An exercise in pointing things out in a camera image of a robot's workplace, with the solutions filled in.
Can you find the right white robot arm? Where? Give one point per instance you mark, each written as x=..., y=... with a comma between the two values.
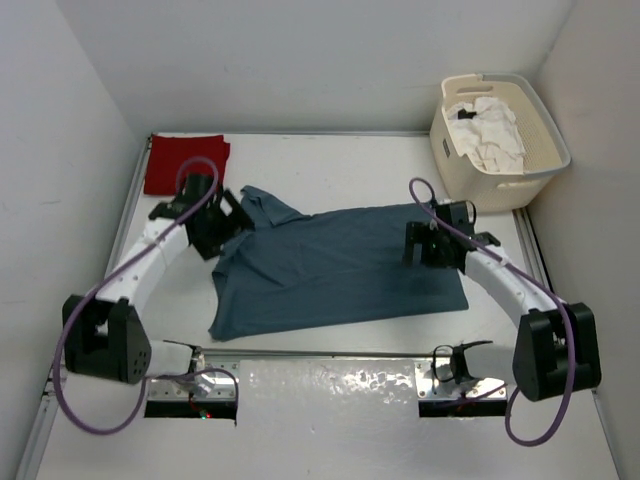
x=554, y=338

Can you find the cream laundry basket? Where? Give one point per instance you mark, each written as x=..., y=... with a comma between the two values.
x=546, y=152

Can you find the blue t shirt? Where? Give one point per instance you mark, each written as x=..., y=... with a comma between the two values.
x=295, y=271

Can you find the reflective foil panel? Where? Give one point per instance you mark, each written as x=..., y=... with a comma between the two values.
x=316, y=391

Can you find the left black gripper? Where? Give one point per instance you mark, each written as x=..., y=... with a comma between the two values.
x=233, y=224

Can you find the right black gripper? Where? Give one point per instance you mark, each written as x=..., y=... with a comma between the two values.
x=420, y=233

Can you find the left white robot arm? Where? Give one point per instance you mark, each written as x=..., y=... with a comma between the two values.
x=105, y=335

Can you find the white t shirt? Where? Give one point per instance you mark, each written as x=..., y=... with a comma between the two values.
x=485, y=130

